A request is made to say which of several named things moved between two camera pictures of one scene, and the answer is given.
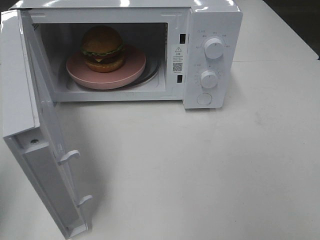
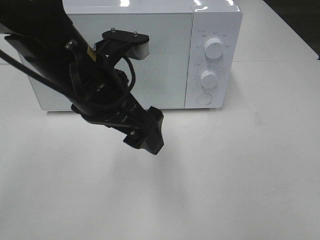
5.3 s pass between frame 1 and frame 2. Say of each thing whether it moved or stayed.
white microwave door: moved
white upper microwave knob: stayed
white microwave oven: stayed
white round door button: stayed
